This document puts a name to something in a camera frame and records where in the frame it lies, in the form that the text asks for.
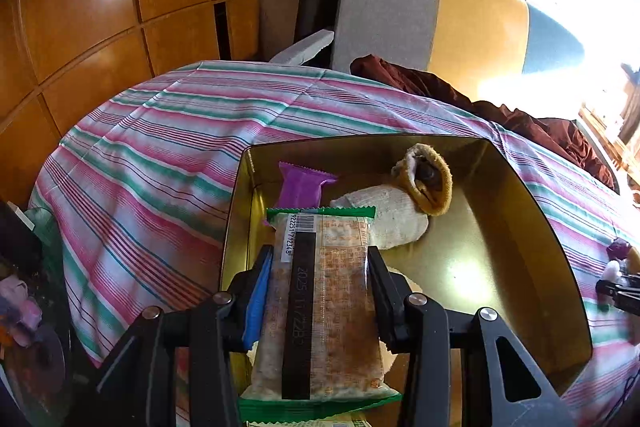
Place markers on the wooden side table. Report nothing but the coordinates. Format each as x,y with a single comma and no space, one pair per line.
607,137

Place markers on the striped tablecloth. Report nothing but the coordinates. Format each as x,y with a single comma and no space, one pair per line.
150,157

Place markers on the gold tin box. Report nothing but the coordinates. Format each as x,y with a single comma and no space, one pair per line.
475,232

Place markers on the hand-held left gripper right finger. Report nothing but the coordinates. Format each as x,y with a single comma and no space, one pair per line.
386,309

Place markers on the white sock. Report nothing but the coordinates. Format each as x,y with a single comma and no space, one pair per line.
390,217

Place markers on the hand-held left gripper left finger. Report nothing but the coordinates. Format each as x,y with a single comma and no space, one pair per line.
255,307

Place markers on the dark red cloth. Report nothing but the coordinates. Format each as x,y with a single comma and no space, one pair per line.
500,112

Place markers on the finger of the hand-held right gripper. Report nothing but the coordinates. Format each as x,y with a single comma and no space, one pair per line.
620,294

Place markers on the wooden wardrobe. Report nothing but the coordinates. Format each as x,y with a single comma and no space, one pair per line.
100,7

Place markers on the green and white carton box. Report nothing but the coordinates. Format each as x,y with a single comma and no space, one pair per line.
325,422

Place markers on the purple snack packet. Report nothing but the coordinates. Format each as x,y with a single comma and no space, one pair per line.
302,187

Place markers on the purplish cloth bundle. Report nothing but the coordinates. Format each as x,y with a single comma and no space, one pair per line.
20,307

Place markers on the yellow sock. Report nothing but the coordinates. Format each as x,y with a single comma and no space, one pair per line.
440,187

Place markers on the white foam armrest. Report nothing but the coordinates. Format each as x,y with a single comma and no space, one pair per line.
305,48

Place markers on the rice cracker packet green ends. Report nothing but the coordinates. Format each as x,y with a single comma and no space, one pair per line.
335,297

